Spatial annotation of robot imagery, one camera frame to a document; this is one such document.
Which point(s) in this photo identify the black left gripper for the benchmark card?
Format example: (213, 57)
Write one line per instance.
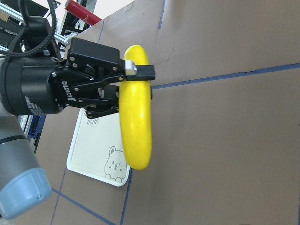
(84, 79)

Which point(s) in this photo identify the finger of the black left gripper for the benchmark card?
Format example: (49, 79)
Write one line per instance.
(134, 72)

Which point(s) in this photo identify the pale green bear tray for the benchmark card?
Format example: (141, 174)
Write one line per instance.
(96, 149)

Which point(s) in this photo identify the red cylinder bottle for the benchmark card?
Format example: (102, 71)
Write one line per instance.
(81, 12)

